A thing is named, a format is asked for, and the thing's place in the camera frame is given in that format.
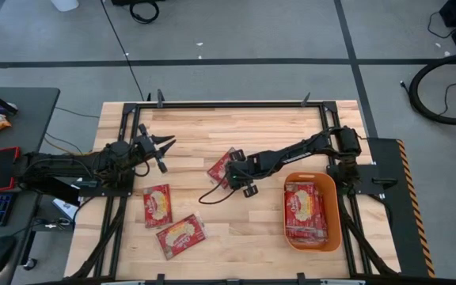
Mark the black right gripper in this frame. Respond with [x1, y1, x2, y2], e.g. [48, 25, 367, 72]
[227, 148, 260, 199]

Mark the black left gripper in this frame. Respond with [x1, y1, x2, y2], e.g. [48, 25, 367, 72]
[135, 123, 177, 174]

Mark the red popcorn bag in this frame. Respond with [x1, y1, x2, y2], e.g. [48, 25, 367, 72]
[284, 182, 321, 233]
[285, 189, 329, 243]
[142, 183, 173, 230]
[155, 212, 208, 261]
[206, 146, 238, 191]

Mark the orange plastic basket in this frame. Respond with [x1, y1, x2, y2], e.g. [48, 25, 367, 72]
[283, 170, 343, 253]

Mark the dark grey desk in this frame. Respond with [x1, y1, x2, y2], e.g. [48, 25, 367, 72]
[0, 86, 61, 285]

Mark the red framed black tablet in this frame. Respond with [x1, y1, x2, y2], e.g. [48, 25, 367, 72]
[0, 146, 21, 193]

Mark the black hazard striped platform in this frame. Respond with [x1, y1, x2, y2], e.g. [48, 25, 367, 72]
[366, 137, 437, 279]

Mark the white bucket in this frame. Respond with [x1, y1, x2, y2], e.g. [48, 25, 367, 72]
[49, 0, 80, 13]

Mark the black caster wheel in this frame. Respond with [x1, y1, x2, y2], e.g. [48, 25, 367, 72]
[22, 256, 39, 272]

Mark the black computer mouse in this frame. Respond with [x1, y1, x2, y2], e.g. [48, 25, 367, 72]
[0, 234, 17, 276]

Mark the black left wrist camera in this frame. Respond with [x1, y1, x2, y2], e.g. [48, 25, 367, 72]
[139, 134, 157, 156]

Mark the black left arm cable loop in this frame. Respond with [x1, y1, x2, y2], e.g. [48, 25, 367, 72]
[134, 157, 152, 178]

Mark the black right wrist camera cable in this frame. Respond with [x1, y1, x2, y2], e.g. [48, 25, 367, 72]
[198, 173, 238, 206]

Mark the black floor cable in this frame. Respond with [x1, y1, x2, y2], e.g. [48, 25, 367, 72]
[100, 0, 146, 102]

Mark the black coiled cable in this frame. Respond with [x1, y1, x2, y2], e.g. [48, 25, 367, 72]
[127, 0, 161, 25]

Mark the large black hose loop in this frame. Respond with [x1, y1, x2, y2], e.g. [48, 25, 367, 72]
[408, 52, 456, 127]

